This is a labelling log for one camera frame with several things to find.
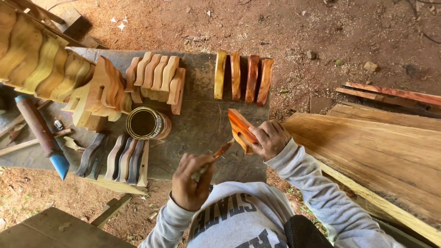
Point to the person's grey printed sweatshirt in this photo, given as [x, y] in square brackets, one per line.
[237, 217]

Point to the person's right fingers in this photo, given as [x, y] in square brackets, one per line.
[260, 132]

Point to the row of grey wavy brackets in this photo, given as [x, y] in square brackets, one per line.
[120, 158]

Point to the yellow varnished wooden bracket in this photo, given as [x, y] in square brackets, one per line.
[220, 74]

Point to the dark wooden block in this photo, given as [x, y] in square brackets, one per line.
[74, 22]

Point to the short wooden batten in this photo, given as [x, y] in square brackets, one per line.
[112, 209]

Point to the small metal fitting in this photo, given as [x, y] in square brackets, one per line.
[58, 124]

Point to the person's left hand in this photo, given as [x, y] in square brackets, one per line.
[187, 189]

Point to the open tin of varnish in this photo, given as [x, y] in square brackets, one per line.
[144, 123]

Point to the reddish varnished wooden bracket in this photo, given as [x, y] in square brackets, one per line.
[252, 79]
[265, 82]
[235, 75]

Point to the narrow raw wooden plank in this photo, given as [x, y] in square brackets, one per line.
[382, 115]

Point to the black mesh pad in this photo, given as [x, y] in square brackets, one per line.
[306, 234]

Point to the orange varnished wooden bracket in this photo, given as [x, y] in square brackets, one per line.
[237, 125]

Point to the thin wooden stick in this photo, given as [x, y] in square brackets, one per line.
[31, 142]

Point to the varnish-stained paint brush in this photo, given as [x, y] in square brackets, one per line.
[222, 150]

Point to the small stack of pale brackets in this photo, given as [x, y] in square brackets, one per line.
[160, 74]

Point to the brown wooden slat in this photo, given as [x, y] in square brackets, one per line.
[379, 98]

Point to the grey wooden bench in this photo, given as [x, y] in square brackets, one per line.
[44, 230]

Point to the person's right hand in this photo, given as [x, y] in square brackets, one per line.
[274, 137]

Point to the reddish wooden slat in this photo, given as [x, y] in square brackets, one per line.
[396, 92]

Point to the long row of raw brackets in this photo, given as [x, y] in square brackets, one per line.
[51, 65]

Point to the person's left fingers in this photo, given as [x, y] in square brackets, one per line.
[203, 164]

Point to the small pale carved offcut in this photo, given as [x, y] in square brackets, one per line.
[72, 143]

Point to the large raw wooden plank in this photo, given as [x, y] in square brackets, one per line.
[375, 162]

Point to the pale plank under grey brackets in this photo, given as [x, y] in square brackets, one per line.
[120, 187]

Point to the small stone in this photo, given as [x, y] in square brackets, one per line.
[370, 66]
[311, 54]

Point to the brown pipe with blue ends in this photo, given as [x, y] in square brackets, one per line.
[39, 131]

